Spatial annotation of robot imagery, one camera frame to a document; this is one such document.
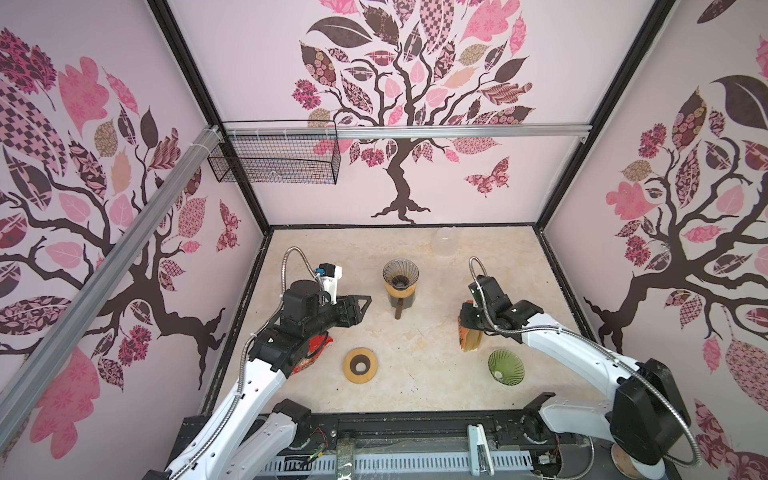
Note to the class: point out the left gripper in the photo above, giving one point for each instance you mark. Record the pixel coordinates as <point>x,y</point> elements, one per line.
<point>348,308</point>

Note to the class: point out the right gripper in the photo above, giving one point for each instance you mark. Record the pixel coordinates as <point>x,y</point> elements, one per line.
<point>466,322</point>

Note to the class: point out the orange coffee filter pack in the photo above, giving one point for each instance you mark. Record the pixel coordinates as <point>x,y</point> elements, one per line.
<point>470,340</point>

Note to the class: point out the wooden ring dripper holder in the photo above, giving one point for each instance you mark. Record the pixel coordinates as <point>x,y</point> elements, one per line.
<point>400,287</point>

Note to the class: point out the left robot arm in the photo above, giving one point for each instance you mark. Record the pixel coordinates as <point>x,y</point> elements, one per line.
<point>225,448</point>

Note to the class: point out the green ribbed glass dripper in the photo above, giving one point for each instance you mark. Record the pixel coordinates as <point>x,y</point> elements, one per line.
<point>506,367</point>

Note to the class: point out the red snack bag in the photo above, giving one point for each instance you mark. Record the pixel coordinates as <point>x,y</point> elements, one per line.
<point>316,346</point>

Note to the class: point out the translucent plastic cup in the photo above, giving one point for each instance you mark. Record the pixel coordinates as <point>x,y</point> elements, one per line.
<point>445,241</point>

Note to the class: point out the white stapler tool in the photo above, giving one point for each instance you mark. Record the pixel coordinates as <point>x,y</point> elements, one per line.
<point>479,452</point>

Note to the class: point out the brown tape roll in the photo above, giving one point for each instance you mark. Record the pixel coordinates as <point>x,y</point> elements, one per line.
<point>632,464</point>

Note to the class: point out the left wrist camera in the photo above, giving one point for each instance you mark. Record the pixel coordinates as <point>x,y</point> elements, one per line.
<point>329,276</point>

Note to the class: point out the white slotted cable duct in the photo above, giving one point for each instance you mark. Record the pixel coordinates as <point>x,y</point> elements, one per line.
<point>394,463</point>

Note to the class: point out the black wire basket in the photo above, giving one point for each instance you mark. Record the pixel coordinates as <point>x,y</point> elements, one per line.
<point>278,151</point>

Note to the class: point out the aluminium rail back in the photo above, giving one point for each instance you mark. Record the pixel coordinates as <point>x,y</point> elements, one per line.
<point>408,132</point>

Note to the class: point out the aluminium rail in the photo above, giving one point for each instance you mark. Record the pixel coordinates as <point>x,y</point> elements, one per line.
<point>408,132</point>
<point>35,375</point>

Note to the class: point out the aluminium rail left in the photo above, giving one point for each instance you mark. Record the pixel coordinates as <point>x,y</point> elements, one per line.
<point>35,375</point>

